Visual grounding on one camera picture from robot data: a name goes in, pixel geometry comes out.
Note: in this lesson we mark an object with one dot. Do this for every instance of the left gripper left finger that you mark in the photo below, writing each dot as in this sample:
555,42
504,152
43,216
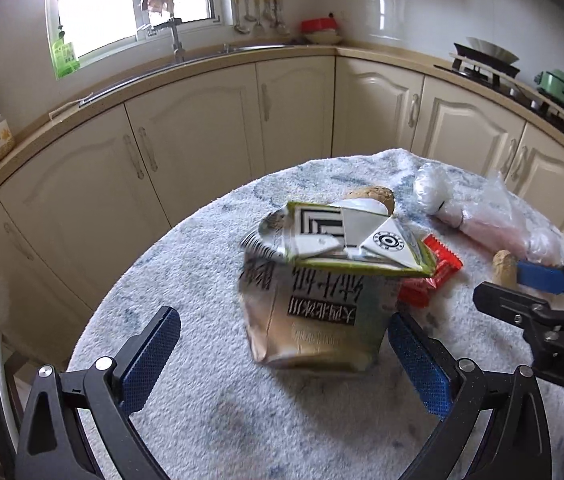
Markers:
53,443

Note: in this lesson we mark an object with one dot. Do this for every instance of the steel wok on stove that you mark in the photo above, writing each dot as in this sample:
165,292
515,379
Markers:
492,50

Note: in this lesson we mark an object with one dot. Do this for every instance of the brown bread piece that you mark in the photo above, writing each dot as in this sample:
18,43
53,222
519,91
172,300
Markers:
384,196

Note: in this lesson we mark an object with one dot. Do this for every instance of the crushed beverage carton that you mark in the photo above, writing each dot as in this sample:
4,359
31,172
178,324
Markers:
320,281

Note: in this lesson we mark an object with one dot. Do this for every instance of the peanut shell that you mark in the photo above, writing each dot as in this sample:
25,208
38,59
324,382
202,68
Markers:
504,270

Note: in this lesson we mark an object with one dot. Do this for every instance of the pink clear plastic bag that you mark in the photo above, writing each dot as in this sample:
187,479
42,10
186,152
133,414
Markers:
490,218

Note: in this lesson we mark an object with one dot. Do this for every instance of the green dish soap bottle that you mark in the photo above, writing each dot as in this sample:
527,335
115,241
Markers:
64,59

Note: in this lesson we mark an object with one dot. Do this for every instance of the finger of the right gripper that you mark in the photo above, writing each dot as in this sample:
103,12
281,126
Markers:
544,278
514,308

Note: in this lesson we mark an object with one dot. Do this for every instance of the cream lower cabinets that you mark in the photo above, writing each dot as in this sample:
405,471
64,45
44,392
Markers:
83,197

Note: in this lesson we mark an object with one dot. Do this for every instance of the steel kitchen sink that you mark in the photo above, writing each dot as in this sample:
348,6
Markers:
227,49

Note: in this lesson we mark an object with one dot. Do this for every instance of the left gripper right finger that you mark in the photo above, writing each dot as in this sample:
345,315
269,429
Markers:
516,442

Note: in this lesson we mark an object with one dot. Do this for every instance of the black gas stove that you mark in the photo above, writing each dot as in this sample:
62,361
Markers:
502,78

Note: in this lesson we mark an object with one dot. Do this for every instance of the steel faucet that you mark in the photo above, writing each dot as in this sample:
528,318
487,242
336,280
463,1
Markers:
171,25

